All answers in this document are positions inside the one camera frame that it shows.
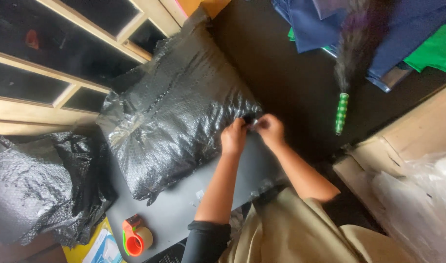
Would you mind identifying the person's left hand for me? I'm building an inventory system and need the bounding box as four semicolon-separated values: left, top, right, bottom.
221;118;251;157

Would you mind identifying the black bubble wrap parcel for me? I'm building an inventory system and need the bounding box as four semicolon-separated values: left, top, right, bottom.
96;7;264;206

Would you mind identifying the person's black left sleeve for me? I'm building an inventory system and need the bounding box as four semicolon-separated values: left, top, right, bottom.
181;220;231;263

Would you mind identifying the pile of blue and green fabric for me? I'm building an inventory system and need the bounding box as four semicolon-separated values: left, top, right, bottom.
271;0;446;93

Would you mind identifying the orange tape dispenser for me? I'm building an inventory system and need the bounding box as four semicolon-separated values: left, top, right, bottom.
121;215;154;257

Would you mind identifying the wooden shelf unit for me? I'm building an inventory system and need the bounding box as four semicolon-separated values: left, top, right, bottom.
0;0;189;136

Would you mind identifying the yellow and white paper packet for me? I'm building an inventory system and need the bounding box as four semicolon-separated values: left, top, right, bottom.
62;217;127;263

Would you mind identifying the person's right hand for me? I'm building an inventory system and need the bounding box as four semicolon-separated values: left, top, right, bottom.
253;113;286;151

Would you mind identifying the grey flat box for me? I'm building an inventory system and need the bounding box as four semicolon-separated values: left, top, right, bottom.
105;131;286;262

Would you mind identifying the green checkered hair tie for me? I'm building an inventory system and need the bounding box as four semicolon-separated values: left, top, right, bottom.
335;92;350;136

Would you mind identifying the cardboard box with clear plastic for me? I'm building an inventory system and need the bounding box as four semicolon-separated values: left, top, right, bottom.
332;80;446;263

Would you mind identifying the heap of black bubble wrap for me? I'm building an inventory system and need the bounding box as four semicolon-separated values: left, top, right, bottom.
0;131;118;247

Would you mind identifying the person's beige clothing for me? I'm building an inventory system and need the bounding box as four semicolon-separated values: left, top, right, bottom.
218;187;420;263

